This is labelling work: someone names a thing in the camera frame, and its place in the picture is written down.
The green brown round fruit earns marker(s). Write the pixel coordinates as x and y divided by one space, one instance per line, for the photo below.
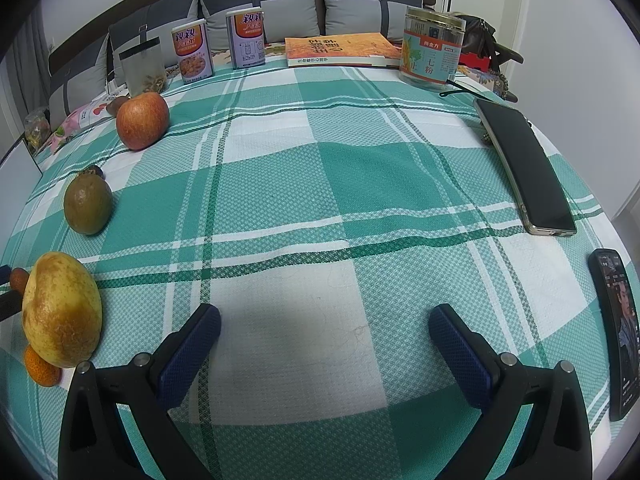
89 205

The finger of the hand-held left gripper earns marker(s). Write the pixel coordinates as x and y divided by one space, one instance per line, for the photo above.
7 306
3 274

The red box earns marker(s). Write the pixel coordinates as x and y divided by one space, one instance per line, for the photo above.
474 62

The white framed panel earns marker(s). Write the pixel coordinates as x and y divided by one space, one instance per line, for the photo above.
17 165

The yellow pear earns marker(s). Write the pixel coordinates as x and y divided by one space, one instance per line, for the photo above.
60 310

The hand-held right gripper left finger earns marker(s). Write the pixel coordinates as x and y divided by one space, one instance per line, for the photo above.
187 355

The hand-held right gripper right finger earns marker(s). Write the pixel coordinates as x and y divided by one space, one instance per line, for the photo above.
462 355

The clear jar with label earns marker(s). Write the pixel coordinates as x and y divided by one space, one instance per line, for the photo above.
431 50

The gold edged smartphone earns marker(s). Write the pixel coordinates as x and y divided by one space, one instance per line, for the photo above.
525 165

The dark handbag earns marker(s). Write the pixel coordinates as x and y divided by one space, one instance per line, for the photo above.
482 35

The clear bag of snacks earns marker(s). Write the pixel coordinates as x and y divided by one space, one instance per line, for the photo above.
36 130

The purple orange tin can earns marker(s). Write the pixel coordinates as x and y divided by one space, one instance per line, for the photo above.
246 40
192 52

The pink floral snack packet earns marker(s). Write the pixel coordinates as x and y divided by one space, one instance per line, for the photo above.
75 122

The green plaid blanket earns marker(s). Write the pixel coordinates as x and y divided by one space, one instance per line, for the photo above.
320 185

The black smartphone with lit screen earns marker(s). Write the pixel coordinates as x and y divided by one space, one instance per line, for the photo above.
617 330

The clear bag of nuts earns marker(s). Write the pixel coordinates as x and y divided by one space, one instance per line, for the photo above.
144 67

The grey pillow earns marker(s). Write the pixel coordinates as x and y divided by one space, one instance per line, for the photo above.
77 80
280 5
365 5
160 20

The red apple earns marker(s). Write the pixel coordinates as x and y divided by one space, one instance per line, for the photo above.
142 121

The grey curtain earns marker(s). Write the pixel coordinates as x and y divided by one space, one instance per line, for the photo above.
37 55

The orange book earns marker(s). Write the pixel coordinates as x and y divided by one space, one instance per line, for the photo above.
340 47

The white packet with red print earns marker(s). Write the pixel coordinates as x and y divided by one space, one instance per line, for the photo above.
97 108

